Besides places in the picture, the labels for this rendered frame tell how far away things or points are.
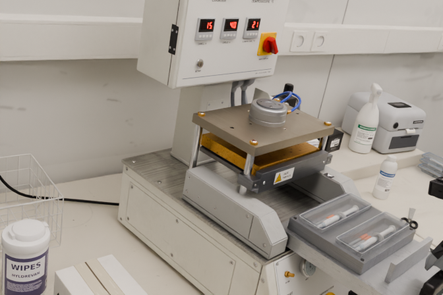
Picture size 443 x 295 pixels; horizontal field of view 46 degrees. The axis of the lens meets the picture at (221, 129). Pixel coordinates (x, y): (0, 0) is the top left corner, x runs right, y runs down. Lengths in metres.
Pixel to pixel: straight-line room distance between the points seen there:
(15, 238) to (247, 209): 0.43
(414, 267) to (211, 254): 0.39
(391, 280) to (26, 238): 0.66
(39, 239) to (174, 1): 0.52
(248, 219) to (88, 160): 0.67
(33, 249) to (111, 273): 0.15
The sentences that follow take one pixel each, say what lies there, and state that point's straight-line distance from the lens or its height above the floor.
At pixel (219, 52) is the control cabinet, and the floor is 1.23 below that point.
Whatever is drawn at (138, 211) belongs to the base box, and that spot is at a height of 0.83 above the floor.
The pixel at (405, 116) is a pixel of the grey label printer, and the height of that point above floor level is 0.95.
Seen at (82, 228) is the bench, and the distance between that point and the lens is 1.33.
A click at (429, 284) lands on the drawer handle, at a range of 0.94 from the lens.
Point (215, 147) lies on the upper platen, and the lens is 1.11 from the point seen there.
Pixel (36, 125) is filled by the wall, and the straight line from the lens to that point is 1.44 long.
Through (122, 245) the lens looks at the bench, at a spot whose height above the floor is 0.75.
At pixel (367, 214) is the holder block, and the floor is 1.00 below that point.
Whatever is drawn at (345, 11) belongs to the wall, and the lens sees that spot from 1.99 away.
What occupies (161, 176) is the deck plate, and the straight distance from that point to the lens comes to 1.21.
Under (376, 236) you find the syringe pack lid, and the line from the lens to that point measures 1.03.
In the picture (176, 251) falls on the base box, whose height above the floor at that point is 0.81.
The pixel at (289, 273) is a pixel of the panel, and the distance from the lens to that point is 1.04.
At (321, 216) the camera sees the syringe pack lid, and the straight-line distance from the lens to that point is 1.03.
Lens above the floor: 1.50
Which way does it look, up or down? 22 degrees down
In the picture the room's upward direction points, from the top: 10 degrees clockwise
